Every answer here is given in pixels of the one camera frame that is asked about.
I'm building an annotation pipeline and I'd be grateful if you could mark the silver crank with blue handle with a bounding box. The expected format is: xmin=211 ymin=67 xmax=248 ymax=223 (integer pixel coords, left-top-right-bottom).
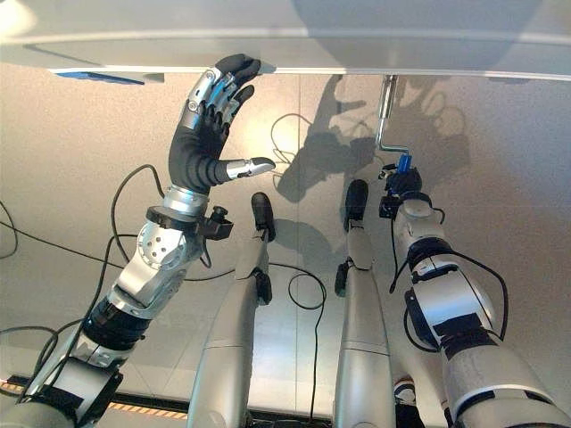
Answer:
xmin=376 ymin=74 xmax=414 ymax=176

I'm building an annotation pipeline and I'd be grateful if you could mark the robot left leg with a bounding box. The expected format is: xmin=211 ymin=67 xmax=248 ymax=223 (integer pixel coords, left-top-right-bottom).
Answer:
xmin=186 ymin=191 xmax=277 ymax=428

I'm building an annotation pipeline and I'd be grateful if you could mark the light grey floor cable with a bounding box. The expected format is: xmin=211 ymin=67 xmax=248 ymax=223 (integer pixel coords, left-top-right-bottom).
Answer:
xmin=270 ymin=112 xmax=314 ymax=169

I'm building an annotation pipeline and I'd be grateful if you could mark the long black floor cable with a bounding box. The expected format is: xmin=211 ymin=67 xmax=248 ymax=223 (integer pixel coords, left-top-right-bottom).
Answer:
xmin=0 ymin=220 xmax=127 ymax=270

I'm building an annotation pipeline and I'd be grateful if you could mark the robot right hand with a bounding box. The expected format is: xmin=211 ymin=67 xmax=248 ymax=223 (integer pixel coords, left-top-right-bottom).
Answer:
xmin=377 ymin=163 xmax=424 ymax=197

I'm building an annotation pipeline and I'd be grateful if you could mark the black looped floor cable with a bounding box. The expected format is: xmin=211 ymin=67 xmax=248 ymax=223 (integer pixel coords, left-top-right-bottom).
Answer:
xmin=267 ymin=261 xmax=328 ymax=423

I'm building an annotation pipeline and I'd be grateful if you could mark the red white blue object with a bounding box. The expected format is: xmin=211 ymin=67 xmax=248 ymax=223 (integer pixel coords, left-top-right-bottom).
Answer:
xmin=393 ymin=377 xmax=419 ymax=407

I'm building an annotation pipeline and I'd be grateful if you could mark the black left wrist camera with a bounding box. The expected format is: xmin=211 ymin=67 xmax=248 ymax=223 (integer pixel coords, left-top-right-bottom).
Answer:
xmin=194 ymin=205 xmax=235 ymax=241

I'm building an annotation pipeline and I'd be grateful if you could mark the yellow black striped floor tape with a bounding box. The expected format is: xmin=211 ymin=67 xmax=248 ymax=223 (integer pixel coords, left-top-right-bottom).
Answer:
xmin=0 ymin=375 xmax=189 ymax=421

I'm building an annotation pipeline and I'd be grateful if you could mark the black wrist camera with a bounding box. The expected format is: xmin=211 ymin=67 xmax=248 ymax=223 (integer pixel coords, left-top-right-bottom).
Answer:
xmin=194 ymin=205 xmax=235 ymax=241
xmin=378 ymin=194 xmax=403 ymax=220

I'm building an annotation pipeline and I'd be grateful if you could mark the robot right leg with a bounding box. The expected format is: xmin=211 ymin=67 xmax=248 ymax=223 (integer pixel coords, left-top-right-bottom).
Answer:
xmin=333 ymin=178 xmax=398 ymax=428

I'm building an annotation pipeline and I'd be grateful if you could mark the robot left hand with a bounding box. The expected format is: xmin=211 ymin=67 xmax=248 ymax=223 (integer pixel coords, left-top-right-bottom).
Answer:
xmin=167 ymin=53 xmax=277 ymax=196

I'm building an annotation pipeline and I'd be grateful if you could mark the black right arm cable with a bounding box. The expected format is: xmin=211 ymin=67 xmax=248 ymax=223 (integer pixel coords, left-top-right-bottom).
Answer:
xmin=388 ymin=207 xmax=510 ymax=354

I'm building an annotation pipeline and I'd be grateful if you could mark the blue bed underside part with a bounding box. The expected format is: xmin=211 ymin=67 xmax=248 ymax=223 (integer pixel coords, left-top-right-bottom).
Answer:
xmin=54 ymin=70 xmax=147 ymax=86

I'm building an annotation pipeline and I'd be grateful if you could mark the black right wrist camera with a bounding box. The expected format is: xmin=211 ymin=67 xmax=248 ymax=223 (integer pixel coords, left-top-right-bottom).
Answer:
xmin=378 ymin=194 xmax=403 ymax=220

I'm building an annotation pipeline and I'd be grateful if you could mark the robot leg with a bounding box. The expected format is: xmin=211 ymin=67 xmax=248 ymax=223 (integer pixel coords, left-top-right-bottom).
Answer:
xmin=333 ymin=178 xmax=398 ymax=428
xmin=186 ymin=191 xmax=277 ymax=428

